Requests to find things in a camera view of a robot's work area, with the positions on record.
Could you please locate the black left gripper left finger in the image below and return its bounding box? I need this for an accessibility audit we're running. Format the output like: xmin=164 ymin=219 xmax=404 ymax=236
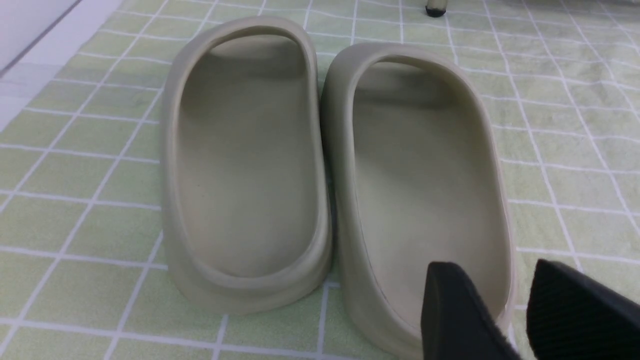
xmin=421 ymin=261 xmax=521 ymax=360

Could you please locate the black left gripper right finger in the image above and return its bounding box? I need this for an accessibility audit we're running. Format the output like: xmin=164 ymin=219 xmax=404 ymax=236
xmin=526 ymin=259 xmax=640 ymax=360

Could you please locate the metal shoe rack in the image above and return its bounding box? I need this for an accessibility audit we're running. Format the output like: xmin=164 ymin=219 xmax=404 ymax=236
xmin=425 ymin=0 xmax=449 ymax=18

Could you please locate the tan foam slide right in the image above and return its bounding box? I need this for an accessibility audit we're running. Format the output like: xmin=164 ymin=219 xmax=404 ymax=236
xmin=320 ymin=42 xmax=518 ymax=360

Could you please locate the tan foam slide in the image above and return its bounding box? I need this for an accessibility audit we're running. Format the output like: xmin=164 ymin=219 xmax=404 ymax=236
xmin=160 ymin=15 xmax=333 ymax=315
xmin=320 ymin=42 xmax=518 ymax=360

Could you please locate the tan foam slide left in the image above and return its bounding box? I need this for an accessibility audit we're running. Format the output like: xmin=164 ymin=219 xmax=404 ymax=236
xmin=160 ymin=15 xmax=333 ymax=315

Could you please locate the green checked cloth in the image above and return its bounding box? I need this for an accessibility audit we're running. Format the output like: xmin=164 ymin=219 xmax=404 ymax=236
xmin=0 ymin=0 xmax=640 ymax=360

